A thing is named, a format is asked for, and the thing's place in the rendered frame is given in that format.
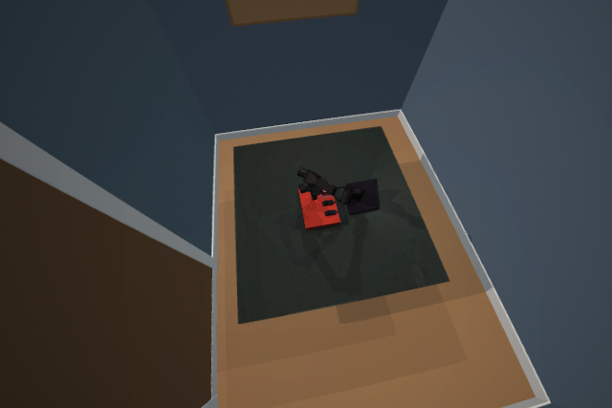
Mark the red rectangular block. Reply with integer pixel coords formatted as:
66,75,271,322
298,189,340,230

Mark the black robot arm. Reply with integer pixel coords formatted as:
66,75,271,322
297,167,365,204

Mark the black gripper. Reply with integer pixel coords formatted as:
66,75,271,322
298,178,327,194

